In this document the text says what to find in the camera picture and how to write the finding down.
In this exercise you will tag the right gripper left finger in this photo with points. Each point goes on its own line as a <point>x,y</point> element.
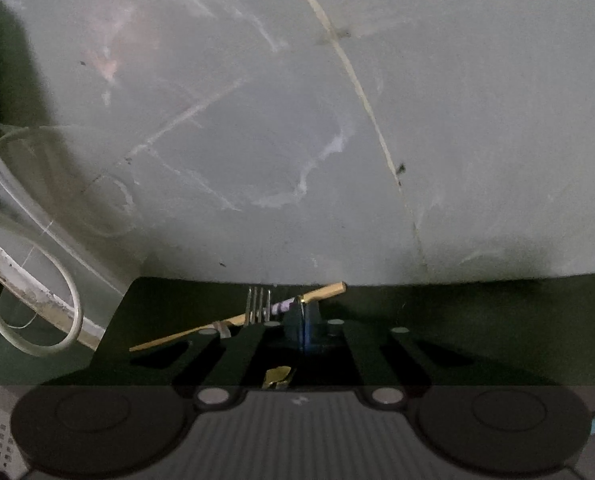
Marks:
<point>248,352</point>

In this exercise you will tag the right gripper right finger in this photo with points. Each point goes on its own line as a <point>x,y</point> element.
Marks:
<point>340,355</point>

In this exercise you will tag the gold spoon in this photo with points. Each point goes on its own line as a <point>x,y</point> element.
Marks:
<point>277,378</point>

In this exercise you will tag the purple banded bamboo chopstick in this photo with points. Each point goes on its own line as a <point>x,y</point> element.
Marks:
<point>277,310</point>

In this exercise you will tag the black steel fork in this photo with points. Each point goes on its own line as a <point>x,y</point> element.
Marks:
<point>258,306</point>

